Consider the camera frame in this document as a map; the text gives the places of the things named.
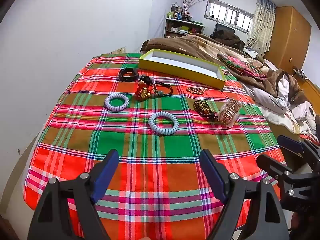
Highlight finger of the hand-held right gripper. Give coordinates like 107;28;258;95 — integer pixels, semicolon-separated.
277;135;320;170
256;154;320;205

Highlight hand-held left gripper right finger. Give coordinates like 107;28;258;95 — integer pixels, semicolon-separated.
199;149;290;240

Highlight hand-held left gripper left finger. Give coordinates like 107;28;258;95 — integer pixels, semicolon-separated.
27;149;120;240

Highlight clear gold hair claw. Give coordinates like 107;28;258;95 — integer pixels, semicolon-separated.
217;98;242;129

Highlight light blue spiral hair tie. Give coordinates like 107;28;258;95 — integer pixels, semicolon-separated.
148;111;176;135

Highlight dark beaded bracelet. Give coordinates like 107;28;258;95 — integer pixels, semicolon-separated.
194;99;217;120

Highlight lilac spiral hair tie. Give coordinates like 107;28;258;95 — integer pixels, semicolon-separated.
104;94;130;111

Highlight gold chain bracelet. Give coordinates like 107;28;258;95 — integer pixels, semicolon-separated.
186;87;206;95

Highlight red bead bracelet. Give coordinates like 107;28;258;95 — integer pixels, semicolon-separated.
135;80;152;102

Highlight black elastic hair tie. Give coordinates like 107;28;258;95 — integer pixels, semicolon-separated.
153;80;173;97

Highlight yellow cardboard box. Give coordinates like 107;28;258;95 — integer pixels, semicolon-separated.
138;49;227;90

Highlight white quilt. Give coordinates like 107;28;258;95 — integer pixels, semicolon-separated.
241;50;320;140

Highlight red green plaid tablecloth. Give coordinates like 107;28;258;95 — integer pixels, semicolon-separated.
24;52;287;240

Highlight folded plaid cloth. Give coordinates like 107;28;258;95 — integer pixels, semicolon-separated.
217;53;267;80

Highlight black leather wristband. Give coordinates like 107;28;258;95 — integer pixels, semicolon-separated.
119;67;139;82

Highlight wooden wardrobe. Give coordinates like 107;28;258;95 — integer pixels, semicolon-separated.
264;6;312;75

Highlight patterned curtain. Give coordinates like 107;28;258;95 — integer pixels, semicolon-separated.
246;0;276;53

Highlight dark clothes pile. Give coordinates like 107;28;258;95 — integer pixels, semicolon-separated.
211;23;246;51

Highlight brown blanket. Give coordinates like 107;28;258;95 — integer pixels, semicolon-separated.
141;33;308;103

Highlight window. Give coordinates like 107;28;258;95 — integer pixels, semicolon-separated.
204;0;255;33

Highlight wooden shelf unit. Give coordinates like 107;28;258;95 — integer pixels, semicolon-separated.
164;18;205;39

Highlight group of bottles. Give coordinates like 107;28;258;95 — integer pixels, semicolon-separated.
167;2;193;21

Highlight dried flower branches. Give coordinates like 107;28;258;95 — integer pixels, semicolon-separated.
181;0;205;13

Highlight black hair tie with beads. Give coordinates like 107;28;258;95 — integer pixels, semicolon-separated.
139;74;154;85

